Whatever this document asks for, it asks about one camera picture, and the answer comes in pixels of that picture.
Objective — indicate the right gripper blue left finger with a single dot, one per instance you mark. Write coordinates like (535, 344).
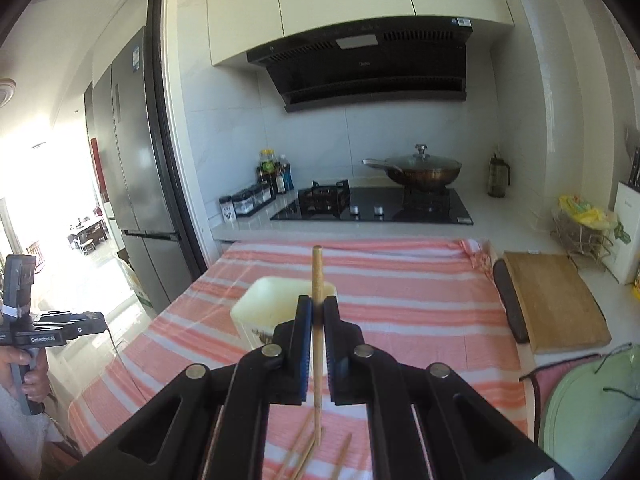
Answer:
(242, 394)

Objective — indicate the black range hood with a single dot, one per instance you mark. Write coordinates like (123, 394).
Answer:
(374, 60)

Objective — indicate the black gas stove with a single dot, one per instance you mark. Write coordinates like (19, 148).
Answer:
(342, 202)

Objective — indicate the grey refrigerator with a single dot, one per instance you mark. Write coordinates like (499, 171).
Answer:
(121, 111)

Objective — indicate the wire basket with bags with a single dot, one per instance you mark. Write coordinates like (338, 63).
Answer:
(584, 230)

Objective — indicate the wooden cutting board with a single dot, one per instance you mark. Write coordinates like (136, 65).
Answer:
(559, 311)

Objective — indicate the white utensil holder box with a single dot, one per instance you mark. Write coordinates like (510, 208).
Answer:
(269, 302)

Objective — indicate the sauce bottles group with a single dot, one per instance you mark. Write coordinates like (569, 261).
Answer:
(276, 171)

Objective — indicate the wooden chopstick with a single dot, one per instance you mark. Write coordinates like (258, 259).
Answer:
(303, 462)
(302, 445)
(341, 458)
(317, 297)

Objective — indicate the wok with glass lid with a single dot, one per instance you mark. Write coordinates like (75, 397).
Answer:
(420, 171)

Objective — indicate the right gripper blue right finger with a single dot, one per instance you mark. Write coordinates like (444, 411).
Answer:
(392, 392)

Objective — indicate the white knife block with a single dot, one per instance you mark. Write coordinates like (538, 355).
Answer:
(624, 259)

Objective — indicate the dark glass kettle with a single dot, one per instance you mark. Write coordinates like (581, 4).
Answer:
(499, 177)

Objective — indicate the pink striped tablecloth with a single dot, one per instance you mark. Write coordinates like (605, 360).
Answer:
(421, 301)

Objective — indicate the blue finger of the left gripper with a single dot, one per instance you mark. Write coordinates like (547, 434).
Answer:
(65, 317)
(84, 324)

